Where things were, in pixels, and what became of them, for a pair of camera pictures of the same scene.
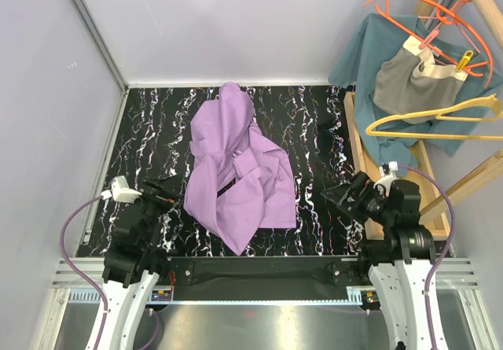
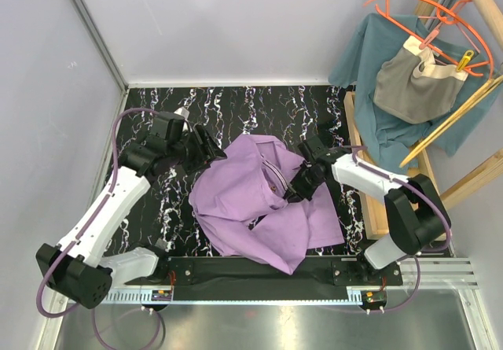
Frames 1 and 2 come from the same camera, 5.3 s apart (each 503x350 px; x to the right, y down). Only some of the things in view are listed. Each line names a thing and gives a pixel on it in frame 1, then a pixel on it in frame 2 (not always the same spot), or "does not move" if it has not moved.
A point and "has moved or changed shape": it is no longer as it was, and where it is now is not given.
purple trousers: (240, 183) has moved or changed shape
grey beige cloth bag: (412, 85) does not move
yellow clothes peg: (468, 56) does not move
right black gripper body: (370, 202) → (305, 184)
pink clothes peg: (429, 38) does not move
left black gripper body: (163, 201) → (198, 155)
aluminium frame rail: (95, 29) does not move
